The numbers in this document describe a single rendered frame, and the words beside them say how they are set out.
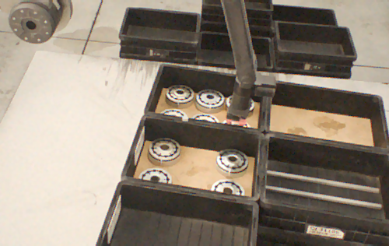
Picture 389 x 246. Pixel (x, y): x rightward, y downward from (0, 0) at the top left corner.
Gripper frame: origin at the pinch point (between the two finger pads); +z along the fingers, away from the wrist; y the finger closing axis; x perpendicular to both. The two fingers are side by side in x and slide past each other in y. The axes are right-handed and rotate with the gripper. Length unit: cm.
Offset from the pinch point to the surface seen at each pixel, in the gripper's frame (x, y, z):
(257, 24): 10, 136, 38
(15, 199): 62, -40, 18
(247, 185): -8.6, -22.2, 3.8
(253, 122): -5.1, 8.7, 4.0
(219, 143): 3.3, -10.0, 0.5
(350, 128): -38.7, 17.7, 3.5
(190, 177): 8.8, -24.7, 4.1
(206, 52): 33, 115, 50
